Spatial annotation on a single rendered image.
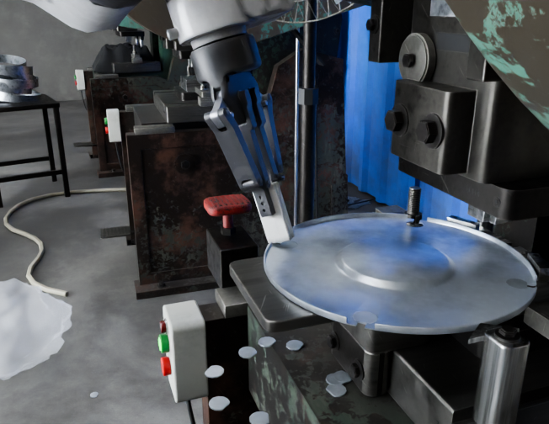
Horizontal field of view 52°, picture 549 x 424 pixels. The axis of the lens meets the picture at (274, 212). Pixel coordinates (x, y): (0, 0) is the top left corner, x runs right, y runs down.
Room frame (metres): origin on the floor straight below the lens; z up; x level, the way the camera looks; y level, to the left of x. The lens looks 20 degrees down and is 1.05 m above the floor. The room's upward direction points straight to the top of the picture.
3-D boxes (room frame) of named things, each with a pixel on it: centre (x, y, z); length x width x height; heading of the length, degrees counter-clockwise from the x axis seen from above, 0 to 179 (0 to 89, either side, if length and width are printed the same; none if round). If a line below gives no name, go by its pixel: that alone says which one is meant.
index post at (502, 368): (0.40, -0.19, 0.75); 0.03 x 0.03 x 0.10; 20
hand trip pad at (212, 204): (0.84, 0.07, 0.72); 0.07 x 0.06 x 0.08; 110
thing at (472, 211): (0.61, -0.24, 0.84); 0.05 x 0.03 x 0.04; 20
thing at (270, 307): (0.55, -0.09, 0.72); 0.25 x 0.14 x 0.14; 110
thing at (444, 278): (0.57, -0.13, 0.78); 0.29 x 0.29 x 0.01
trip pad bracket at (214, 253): (0.83, 0.07, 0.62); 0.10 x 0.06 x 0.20; 20
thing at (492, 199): (0.61, -0.26, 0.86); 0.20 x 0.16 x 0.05; 20
